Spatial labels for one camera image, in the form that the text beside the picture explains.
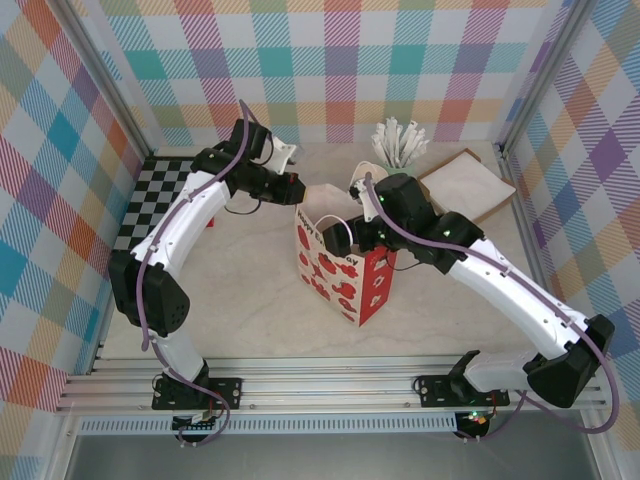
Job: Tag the white napkins on tray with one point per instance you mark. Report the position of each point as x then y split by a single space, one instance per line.
495 206

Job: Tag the black grey chessboard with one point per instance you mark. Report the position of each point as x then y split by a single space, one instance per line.
145 200

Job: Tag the red white paper gift bag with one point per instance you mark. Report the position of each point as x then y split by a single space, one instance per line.
330 285

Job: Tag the aluminium frame post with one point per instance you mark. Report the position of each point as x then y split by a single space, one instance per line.
110 80
542 75

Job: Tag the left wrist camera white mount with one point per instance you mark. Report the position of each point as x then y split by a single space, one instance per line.
282 152

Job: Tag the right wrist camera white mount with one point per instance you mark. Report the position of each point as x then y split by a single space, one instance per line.
364 195

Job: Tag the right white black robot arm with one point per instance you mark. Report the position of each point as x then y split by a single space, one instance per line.
510 300

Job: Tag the white paper wrapped straw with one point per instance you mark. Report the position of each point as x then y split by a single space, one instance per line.
380 147
393 137
413 146
406 142
384 141
418 152

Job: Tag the stack of green paper cups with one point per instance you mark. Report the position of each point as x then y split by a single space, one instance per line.
367 170

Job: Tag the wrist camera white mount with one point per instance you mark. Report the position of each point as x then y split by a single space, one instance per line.
282 152
364 195

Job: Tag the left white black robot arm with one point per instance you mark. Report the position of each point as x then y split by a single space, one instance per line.
185 215

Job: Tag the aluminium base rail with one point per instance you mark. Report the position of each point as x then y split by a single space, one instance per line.
325 385

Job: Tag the small electronics board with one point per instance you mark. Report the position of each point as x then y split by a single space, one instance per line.
475 420
197 426

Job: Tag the aluminium side rail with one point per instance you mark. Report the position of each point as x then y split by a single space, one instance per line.
524 225

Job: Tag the stack of white napkins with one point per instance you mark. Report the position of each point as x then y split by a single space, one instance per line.
470 182

